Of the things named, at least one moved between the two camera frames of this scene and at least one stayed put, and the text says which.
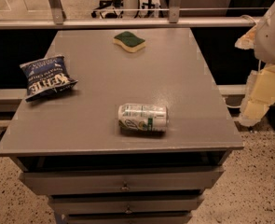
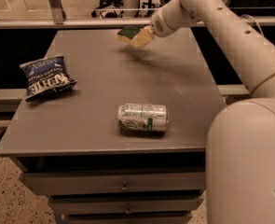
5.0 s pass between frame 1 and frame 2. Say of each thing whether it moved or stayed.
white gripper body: moved
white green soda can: stayed
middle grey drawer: stayed
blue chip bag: stayed
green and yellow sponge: moved
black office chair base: stayed
